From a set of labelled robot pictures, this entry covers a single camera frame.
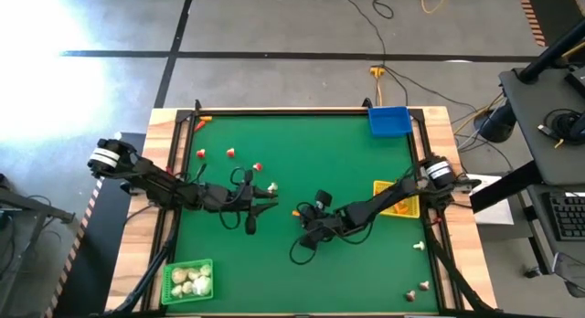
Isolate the grey side desk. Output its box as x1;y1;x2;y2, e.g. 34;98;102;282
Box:
497;64;585;187

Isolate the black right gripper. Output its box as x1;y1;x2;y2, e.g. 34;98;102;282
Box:
297;188;351;252

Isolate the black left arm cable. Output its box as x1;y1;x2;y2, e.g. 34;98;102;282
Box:
218;165;250;231

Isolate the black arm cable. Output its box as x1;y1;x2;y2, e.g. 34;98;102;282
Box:
218;165;250;231
288;201;374;267

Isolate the long black floor cable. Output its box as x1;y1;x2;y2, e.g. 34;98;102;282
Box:
335;0;388;68

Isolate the green plastic basket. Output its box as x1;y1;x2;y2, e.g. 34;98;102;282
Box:
160;258;215;306

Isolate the coiled black floor cable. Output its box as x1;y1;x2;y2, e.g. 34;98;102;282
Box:
370;0;401;21

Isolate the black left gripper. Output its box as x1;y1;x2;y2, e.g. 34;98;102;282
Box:
199;168;279;237

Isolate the black desk support beam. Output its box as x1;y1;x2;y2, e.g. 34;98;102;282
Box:
469;160;545;214

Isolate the yellow plastic basket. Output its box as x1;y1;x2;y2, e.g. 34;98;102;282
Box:
373;179;421;219

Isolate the yellow power plug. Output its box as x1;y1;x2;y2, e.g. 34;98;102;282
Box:
368;65;387;107

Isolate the round black stand base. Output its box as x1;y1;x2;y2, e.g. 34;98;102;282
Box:
473;101;517;144

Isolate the black cable coil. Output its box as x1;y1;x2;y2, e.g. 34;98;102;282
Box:
537;107;585;143

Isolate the black diagonal support strut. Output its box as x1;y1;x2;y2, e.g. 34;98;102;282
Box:
109;217;182;315
422;226;493;315

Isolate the black keyboard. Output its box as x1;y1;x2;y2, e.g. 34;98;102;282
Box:
542;191;585;242

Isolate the grey keyboard tray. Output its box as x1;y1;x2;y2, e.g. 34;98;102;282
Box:
520;185;585;299

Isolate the blue plastic basket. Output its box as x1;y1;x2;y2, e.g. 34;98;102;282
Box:
367;106;414;139

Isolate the white paper sheet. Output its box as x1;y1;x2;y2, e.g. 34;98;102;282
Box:
456;174;516;227

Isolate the yellow floor cable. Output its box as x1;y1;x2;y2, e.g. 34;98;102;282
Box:
416;0;453;16
450;91;506;136

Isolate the black stand pole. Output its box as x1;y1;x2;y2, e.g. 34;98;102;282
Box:
517;16;585;85

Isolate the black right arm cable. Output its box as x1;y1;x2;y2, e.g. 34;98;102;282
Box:
288;201;374;267

